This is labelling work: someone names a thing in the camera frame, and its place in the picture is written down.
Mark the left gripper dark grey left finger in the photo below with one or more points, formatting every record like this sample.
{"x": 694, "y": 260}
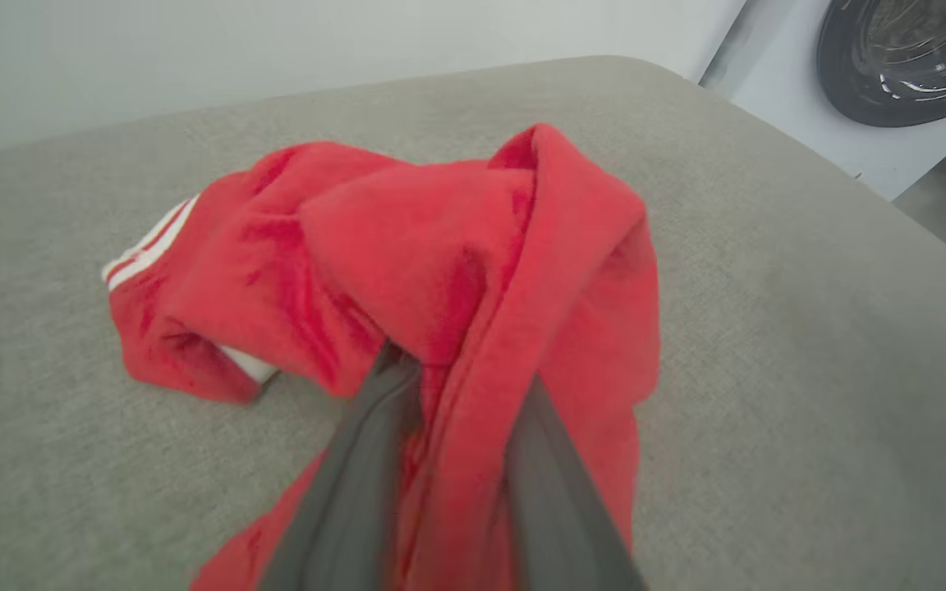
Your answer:
{"x": 358, "y": 492}

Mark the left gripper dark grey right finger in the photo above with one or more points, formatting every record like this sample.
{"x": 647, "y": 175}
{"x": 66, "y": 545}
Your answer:
{"x": 555, "y": 525}

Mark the red garment with white stripes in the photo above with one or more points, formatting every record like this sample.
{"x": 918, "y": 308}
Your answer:
{"x": 440, "y": 246}

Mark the white washing machine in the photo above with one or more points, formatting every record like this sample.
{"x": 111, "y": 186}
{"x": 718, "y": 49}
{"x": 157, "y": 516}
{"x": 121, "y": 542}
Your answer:
{"x": 793, "y": 98}

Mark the dark round washing machine door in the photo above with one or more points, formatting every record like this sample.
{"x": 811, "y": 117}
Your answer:
{"x": 851, "y": 74}

